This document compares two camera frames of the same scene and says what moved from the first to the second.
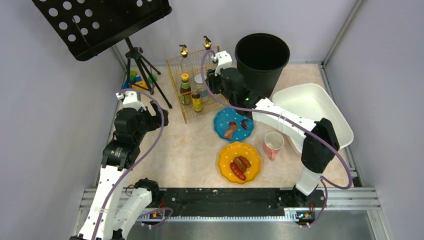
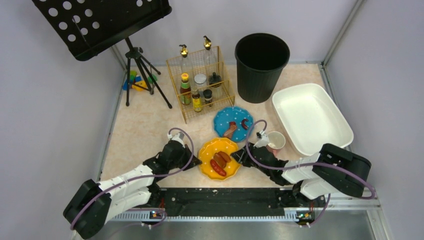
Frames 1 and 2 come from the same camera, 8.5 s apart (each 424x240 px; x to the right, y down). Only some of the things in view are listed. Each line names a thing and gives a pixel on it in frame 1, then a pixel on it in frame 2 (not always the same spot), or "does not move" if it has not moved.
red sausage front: (237, 171) -> (217, 168)
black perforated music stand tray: (84, 26) does not move
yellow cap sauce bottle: (185, 92) does not move
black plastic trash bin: (261, 57) does not move
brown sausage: (241, 166) -> (221, 162)
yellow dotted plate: (233, 150) -> (206, 152)
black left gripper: (157, 112) -> (187, 156)
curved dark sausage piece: (244, 125) does not move
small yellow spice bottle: (197, 102) does not move
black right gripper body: (212, 81) -> (248, 156)
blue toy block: (137, 79) does not move
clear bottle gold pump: (186, 65) does not move
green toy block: (154, 78) does not move
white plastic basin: (311, 101) does not move
